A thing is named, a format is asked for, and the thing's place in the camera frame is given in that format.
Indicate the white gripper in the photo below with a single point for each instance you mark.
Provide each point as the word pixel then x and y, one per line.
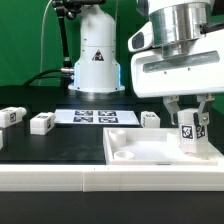
pixel 201 71

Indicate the white square tabletop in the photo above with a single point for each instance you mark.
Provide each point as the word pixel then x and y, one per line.
pixel 160 146

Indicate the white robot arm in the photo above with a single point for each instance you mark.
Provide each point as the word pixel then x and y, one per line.
pixel 177 52

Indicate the white fiducial marker sheet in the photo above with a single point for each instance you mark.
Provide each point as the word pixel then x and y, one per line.
pixel 95 117

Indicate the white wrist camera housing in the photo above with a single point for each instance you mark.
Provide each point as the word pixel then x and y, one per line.
pixel 143 39

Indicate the white fence wall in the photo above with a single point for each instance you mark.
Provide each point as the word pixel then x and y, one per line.
pixel 74 160

